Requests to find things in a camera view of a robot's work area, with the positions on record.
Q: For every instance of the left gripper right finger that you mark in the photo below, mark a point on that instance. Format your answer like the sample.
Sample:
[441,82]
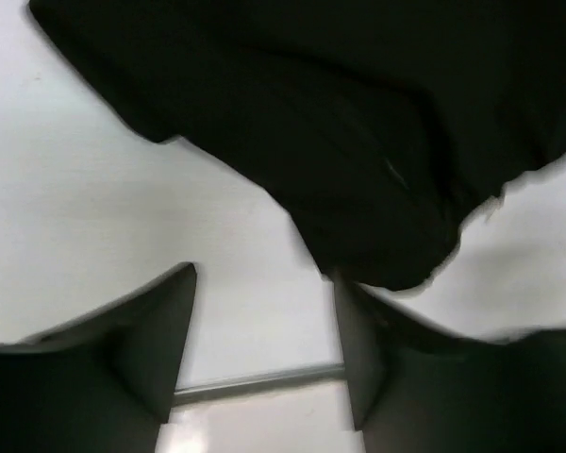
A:
[415,386]

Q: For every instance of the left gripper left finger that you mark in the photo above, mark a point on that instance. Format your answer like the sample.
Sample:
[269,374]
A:
[104,382]

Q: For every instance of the black shorts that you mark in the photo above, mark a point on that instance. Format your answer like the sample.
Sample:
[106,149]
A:
[378,126]

